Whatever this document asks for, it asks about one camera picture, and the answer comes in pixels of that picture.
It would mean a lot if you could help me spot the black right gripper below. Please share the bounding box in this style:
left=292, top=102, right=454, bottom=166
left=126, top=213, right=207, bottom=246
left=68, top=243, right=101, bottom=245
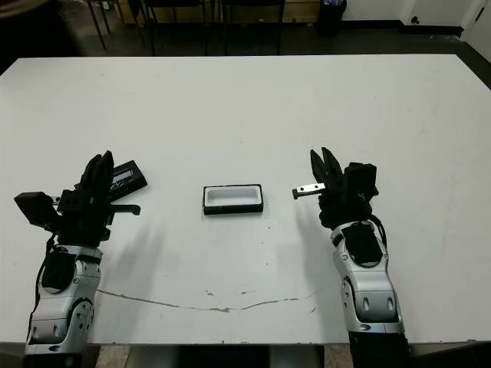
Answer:
left=291, top=146, right=379, bottom=230

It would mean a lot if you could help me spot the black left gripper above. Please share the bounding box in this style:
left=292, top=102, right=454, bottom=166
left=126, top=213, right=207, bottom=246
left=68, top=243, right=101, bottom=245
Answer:
left=56, top=149, right=141, bottom=246

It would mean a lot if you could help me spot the black box lid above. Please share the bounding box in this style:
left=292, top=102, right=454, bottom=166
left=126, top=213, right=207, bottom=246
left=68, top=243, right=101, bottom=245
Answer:
left=108, top=159, right=150, bottom=201

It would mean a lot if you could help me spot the black box base white insert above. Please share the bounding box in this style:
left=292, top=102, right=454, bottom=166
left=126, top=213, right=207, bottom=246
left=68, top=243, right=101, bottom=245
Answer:
left=201, top=182, right=265, bottom=217

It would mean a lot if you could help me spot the black metal chair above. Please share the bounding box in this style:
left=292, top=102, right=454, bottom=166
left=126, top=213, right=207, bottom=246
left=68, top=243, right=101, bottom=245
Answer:
left=86, top=0, right=147, bottom=51
left=222, top=0, right=287, bottom=57
left=144, top=0, right=211, bottom=58

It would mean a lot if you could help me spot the black trash bin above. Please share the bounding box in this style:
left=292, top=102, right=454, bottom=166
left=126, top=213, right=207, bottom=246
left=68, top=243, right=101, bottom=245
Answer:
left=317, top=0, right=348, bottom=38

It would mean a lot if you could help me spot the light wooden cabinet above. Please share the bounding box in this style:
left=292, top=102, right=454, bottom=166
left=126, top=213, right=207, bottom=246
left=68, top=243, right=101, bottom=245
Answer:
left=282, top=2, right=321, bottom=25

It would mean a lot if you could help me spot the white door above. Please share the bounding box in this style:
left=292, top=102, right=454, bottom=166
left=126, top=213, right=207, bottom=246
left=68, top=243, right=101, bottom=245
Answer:
left=459, top=0, right=491, bottom=44

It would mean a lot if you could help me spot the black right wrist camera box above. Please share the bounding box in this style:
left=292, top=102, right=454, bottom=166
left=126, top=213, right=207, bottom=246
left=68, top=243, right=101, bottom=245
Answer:
left=344, top=162, right=380, bottom=199

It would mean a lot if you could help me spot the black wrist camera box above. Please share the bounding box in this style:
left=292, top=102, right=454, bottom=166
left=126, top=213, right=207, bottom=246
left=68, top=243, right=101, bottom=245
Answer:
left=14, top=191, right=59, bottom=233
left=344, top=162, right=380, bottom=199

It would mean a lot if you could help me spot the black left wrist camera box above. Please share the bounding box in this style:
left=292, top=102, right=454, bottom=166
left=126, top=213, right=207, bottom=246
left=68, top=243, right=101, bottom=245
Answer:
left=14, top=191, right=59, bottom=233

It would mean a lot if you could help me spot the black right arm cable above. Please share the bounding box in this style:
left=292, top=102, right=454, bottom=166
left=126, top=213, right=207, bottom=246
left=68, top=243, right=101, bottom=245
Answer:
left=368, top=215, right=389, bottom=251

